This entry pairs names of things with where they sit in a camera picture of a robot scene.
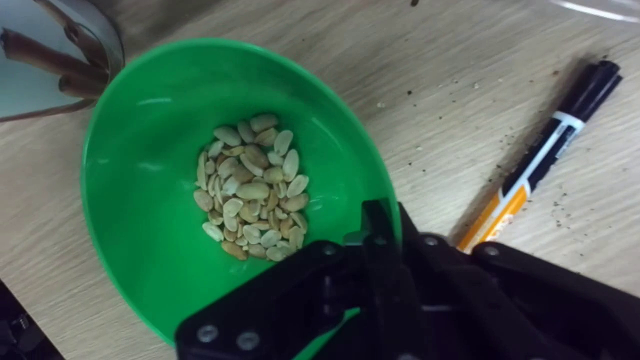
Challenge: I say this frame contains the brown stick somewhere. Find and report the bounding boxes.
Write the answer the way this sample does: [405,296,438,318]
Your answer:
[35,0,111,68]
[0,27,110,87]

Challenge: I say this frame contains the green plastic bowl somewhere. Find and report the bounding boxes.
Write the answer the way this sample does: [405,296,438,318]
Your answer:
[77,37,402,346]

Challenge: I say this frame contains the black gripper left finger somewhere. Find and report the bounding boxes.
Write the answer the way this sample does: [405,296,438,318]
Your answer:
[358,199,395,268]

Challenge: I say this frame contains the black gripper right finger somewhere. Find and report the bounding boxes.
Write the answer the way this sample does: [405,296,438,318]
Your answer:
[395,202,428,253]

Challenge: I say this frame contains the pile of peanuts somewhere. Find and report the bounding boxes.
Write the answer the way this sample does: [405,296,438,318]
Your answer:
[192,113,311,265]

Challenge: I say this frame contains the black orange marker pen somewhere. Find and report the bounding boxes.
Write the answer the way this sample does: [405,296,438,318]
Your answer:
[452,59,623,255]

